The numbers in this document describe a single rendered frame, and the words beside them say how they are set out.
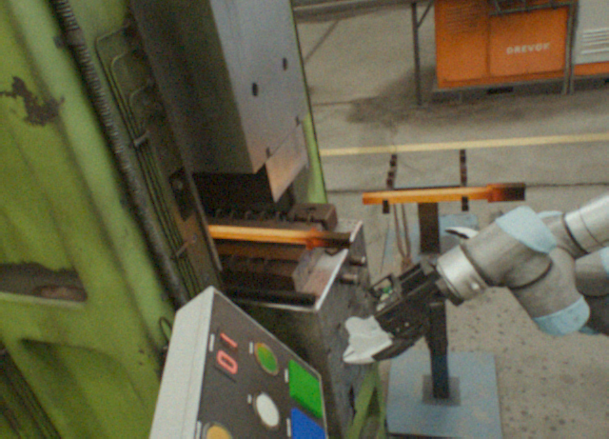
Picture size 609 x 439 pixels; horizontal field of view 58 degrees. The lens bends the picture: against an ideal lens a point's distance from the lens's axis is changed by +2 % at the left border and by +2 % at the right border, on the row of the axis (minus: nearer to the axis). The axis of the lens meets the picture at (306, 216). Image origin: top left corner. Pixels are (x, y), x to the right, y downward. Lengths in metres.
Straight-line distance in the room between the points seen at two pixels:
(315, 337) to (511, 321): 1.38
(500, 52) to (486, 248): 3.98
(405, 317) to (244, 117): 0.46
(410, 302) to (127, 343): 0.55
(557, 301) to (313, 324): 0.59
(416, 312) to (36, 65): 0.64
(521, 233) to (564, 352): 1.65
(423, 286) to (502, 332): 1.67
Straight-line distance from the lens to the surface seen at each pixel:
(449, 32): 4.67
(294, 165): 1.21
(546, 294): 0.84
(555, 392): 2.28
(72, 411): 1.52
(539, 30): 4.71
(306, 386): 0.94
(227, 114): 1.01
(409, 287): 0.83
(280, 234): 1.33
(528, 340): 2.44
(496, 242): 0.80
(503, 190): 1.52
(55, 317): 1.19
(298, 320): 1.26
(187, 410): 0.72
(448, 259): 0.82
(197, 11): 0.97
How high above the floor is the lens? 1.71
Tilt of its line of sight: 31 degrees down
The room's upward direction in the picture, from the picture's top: 12 degrees counter-clockwise
